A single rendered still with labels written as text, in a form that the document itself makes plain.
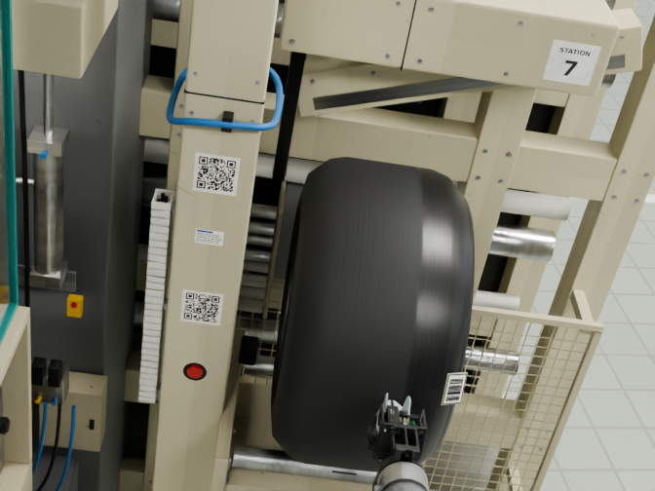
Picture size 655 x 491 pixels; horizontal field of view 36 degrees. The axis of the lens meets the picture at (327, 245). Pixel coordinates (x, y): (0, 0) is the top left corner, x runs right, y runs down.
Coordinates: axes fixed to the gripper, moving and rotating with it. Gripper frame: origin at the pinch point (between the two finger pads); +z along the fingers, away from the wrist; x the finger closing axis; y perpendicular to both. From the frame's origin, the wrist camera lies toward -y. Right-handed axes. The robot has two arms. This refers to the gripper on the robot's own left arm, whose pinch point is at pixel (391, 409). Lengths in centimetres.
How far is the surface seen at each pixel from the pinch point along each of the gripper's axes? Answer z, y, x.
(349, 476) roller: 19.0, -31.2, 1.5
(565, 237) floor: 276, -91, -116
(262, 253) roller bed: 64, -8, 24
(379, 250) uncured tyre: 13.0, 22.9, 5.5
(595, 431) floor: 150, -106, -103
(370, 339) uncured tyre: 3.9, 10.8, 5.3
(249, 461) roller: 19.1, -30.4, 21.8
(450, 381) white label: 3.3, 5.0, -9.6
